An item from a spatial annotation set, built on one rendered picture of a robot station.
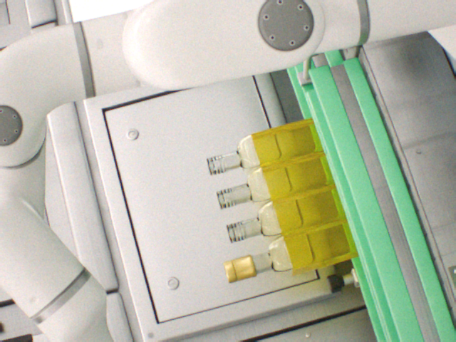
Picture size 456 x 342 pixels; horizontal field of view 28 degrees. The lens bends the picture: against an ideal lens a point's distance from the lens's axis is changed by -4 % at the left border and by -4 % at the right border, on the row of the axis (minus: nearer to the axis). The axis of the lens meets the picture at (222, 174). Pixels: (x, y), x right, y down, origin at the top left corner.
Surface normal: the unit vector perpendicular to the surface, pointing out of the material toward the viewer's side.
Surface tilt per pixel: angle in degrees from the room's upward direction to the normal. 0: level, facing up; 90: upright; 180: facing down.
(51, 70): 118
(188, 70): 90
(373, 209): 90
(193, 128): 90
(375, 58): 90
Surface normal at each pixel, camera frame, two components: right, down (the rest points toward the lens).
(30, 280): 0.04, 0.12
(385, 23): 0.28, 0.63
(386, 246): -0.04, -0.37
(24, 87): 0.52, -0.01
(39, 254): 0.41, -0.22
